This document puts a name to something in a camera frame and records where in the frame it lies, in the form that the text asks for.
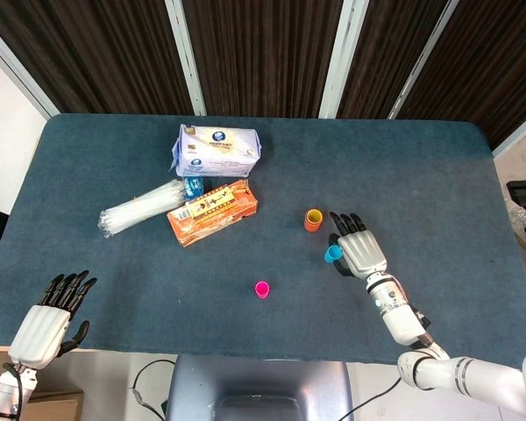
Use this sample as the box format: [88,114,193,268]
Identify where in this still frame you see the orange plastic cup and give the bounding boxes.
[303,209,324,232]

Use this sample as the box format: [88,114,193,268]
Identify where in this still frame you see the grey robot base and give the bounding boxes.
[164,353,355,421]

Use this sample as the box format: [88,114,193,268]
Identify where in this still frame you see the brown cardboard box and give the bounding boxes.
[0,350,85,421]

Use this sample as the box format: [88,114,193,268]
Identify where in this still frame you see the small yellow box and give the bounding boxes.
[186,186,238,220]

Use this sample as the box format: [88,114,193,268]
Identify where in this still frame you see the orange cardboard box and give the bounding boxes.
[166,179,259,249]

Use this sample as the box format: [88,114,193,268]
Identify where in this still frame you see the white wet wipes pack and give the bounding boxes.
[169,124,263,178]

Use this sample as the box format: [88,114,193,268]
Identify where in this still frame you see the dark brown screen panel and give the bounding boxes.
[336,0,449,119]
[396,0,526,150]
[180,0,347,118]
[0,0,196,116]

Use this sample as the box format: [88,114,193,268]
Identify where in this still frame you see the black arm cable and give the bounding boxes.
[331,375,403,421]

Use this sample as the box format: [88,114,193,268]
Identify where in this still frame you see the teal table cloth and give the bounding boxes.
[0,112,526,367]

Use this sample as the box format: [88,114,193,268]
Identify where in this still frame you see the white screen frame post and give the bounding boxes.
[0,15,61,118]
[164,0,208,117]
[492,103,526,157]
[318,0,370,118]
[387,0,460,120]

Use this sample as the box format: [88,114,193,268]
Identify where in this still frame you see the clear plastic straws bundle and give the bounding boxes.
[97,178,189,239]

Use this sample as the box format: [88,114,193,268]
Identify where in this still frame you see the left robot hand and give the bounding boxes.
[7,269,98,368]

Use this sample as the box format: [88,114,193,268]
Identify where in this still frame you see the black cable with connector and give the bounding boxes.
[130,359,177,413]

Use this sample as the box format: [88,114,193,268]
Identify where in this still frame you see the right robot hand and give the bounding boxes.
[328,211,387,280]

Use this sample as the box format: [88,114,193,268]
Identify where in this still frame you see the small blue packet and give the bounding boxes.
[182,175,205,203]

